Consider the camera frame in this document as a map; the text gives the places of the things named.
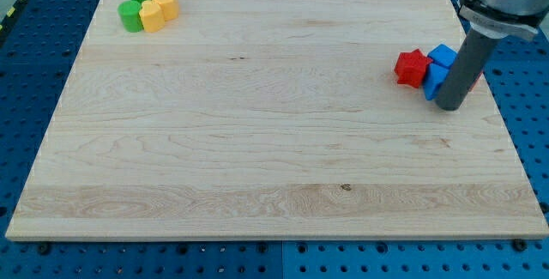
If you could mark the yellow black hazard tape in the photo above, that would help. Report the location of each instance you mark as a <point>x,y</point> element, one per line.
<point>13,14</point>

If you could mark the red star block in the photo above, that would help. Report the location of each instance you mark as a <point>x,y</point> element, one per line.
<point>411,68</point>

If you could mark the blue triangular block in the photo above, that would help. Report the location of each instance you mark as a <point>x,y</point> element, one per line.
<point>433,80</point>

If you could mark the yellow hexagon block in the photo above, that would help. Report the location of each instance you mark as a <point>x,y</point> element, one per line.
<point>170,8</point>

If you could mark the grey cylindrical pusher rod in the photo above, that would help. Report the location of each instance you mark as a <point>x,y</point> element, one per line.
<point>474,52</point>

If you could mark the light wooden board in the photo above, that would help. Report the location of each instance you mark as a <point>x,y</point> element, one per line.
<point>271,120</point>

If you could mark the yellow heart block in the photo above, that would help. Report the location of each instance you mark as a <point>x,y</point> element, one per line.
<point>151,16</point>

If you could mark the green cylinder block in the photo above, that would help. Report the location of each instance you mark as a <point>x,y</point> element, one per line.
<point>128,12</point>

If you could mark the blue cube block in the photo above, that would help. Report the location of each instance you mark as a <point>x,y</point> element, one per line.
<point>443,56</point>

